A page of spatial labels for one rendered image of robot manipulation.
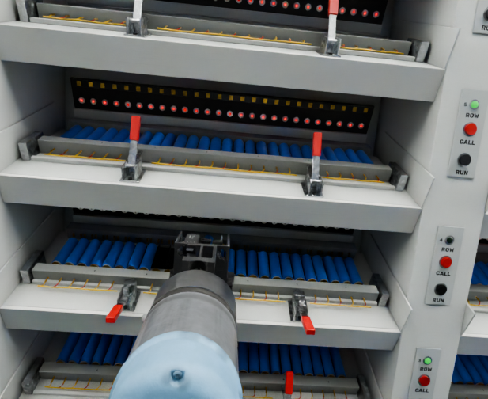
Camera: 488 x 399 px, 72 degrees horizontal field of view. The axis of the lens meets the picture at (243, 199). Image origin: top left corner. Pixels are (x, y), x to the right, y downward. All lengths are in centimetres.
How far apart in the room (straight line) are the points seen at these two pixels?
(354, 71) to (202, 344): 40
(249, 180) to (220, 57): 18
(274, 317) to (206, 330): 29
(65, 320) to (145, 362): 36
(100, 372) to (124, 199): 33
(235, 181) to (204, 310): 26
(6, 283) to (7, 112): 25
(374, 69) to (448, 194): 21
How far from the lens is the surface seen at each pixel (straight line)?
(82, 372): 71
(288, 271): 61
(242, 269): 59
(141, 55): 51
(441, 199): 57
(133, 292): 56
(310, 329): 50
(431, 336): 64
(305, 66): 50
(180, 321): 29
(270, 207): 49
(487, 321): 72
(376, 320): 61
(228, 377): 26
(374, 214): 54
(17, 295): 64
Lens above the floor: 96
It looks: 9 degrees down
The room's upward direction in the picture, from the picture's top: 5 degrees clockwise
